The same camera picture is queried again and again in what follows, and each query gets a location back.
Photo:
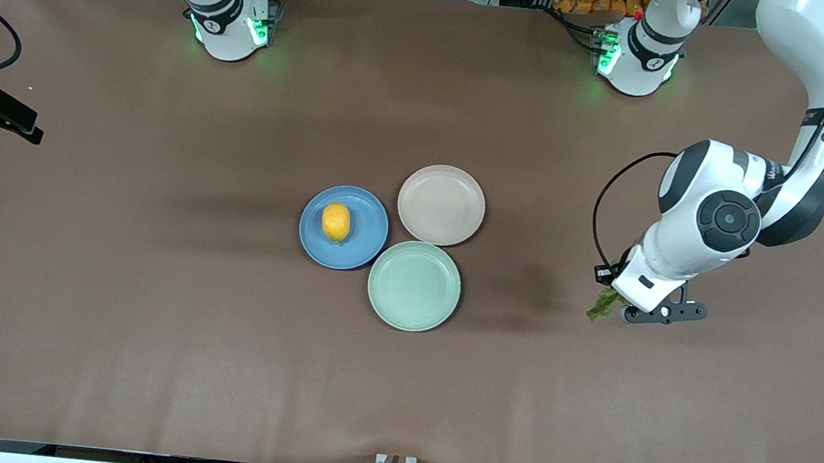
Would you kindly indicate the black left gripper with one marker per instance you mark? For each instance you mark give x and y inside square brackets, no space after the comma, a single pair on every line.
[607,274]

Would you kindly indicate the green lettuce leaf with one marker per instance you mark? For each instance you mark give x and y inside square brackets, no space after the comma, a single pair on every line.
[601,304]

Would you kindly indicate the yellow lemon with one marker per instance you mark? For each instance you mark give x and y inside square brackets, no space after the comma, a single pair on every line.
[336,222]

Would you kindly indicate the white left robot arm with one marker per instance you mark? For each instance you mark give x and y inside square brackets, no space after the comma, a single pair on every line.
[690,243]

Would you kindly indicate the beige plate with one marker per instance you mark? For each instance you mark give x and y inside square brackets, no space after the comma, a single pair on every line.
[441,204]

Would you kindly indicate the pale green plate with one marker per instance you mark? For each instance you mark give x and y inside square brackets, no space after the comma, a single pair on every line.
[414,286]

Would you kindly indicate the blue plate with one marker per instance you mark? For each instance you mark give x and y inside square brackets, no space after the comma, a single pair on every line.
[365,246]

